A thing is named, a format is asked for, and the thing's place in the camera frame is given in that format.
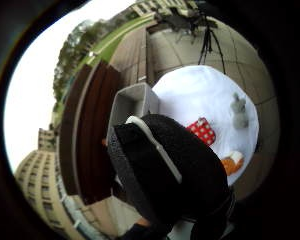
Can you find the black tripod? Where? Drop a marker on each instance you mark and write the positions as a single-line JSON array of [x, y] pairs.
[[207, 43]]

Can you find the grey fabric storage box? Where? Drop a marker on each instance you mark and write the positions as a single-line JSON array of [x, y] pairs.
[[133, 100]]

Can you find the white tablecloth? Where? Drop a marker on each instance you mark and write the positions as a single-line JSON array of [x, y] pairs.
[[196, 96]]

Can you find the grey soft toy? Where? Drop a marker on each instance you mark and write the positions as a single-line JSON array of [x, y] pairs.
[[239, 113]]

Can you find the beige apartment building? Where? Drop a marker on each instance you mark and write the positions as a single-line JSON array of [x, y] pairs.
[[36, 180]]

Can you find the green trees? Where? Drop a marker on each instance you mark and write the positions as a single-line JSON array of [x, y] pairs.
[[73, 56]]

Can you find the red white-dotted pouch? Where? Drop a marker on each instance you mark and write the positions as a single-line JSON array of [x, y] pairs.
[[201, 130]]

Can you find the dark patio furniture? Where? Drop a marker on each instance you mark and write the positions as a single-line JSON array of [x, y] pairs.
[[178, 21]]

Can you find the orange and white soft toy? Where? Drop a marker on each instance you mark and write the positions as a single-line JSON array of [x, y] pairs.
[[231, 163]]

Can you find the brown wooden bench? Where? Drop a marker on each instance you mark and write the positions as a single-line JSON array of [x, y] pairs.
[[93, 133]]

